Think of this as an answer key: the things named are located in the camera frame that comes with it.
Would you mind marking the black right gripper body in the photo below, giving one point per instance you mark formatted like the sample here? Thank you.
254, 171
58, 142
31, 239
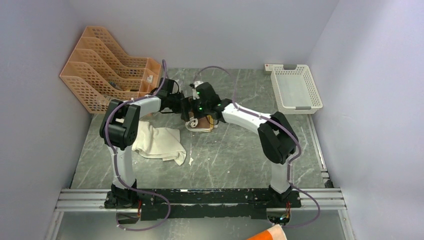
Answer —
200, 109

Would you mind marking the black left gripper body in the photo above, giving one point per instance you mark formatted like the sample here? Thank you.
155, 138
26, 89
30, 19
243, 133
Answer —
175, 103

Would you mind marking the yellow brown bear towel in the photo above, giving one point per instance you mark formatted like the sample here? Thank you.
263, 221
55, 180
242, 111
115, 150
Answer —
205, 124

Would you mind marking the white towel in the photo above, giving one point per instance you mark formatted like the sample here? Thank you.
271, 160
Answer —
159, 143

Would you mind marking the white plastic basket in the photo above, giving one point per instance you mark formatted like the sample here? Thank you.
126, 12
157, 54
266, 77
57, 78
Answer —
295, 89

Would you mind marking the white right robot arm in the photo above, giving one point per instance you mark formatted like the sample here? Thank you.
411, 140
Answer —
277, 137

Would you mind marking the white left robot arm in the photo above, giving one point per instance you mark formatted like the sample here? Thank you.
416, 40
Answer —
119, 130

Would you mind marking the small white red box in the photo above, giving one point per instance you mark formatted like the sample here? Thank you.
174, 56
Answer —
268, 68

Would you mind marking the orange plastic file rack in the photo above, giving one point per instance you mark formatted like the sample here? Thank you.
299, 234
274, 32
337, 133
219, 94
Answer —
99, 70

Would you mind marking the orange white striped object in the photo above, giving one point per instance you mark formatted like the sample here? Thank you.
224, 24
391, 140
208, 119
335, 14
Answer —
273, 233

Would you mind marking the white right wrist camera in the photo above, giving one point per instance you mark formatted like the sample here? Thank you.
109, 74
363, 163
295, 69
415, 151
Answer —
195, 84

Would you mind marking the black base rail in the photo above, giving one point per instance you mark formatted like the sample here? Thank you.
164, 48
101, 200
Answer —
155, 204

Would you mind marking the aluminium frame rail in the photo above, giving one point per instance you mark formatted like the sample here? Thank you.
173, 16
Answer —
92, 200

